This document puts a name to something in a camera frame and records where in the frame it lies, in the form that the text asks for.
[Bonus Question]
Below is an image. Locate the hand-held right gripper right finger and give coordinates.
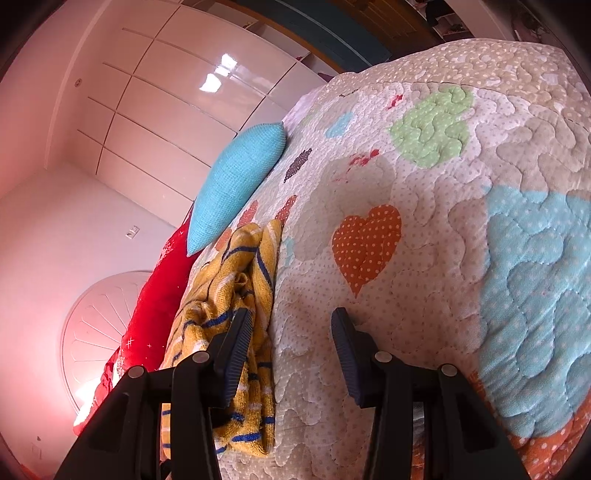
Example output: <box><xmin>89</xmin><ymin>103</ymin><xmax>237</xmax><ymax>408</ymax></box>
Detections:
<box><xmin>331</xmin><ymin>307</ymin><xmax>532</xmax><ymax>480</ymax></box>

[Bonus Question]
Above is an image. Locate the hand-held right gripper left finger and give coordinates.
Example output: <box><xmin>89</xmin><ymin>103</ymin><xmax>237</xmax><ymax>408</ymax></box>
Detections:
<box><xmin>53</xmin><ymin>307</ymin><xmax>256</xmax><ymax>480</ymax></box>

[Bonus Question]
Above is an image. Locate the yellow striped knit sweater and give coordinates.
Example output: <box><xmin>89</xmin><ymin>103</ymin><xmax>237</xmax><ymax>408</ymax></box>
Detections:
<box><xmin>159</xmin><ymin>219</ymin><xmax>283</xmax><ymax>462</ymax></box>

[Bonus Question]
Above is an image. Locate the red blanket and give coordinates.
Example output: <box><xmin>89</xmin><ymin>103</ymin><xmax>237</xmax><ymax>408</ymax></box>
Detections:
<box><xmin>73</xmin><ymin>217</ymin><xmax>199</xmax><ymax>437</ymax></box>

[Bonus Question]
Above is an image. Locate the round white ceiling lamp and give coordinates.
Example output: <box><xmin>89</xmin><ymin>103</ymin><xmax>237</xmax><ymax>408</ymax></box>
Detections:
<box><xmin>60</xmin><ymin>271</ymin><xmax>154</xmax><ymax>412</ymax></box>

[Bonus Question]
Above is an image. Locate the light blue pillow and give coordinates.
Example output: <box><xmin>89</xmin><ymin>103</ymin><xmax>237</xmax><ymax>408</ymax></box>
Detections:
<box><xmin>186</xmin><ymin>121</ymin><xmax>288</xmax><ymax>258</ymax></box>

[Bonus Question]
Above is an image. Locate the quilted patchwork bed blanket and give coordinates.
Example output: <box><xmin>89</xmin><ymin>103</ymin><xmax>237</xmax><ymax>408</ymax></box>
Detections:
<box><xmin>159</xmin><ymin>38</ymin><xmax>591</xmax><ymax>480</ymax></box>

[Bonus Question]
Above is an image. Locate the white glossy wardrobe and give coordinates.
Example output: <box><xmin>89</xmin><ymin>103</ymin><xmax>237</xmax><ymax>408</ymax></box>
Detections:
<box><xmin>44</xmin><ymin>0</ymin><xmax>333</xmax><ymax>204</ymax></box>

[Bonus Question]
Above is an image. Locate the cluttered shoe rack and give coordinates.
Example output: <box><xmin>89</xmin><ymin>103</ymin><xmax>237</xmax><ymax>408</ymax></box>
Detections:
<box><xmin>425</xmin><ymin>0</ymin><xmax>476</xmax><ymax>38</ymax></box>

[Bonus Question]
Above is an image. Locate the wooden door frame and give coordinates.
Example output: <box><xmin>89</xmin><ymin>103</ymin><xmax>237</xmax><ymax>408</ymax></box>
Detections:
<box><xmin>185</xmin><ymin>0</ymin><xmax>437</xmax><ymax>75</ymax></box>

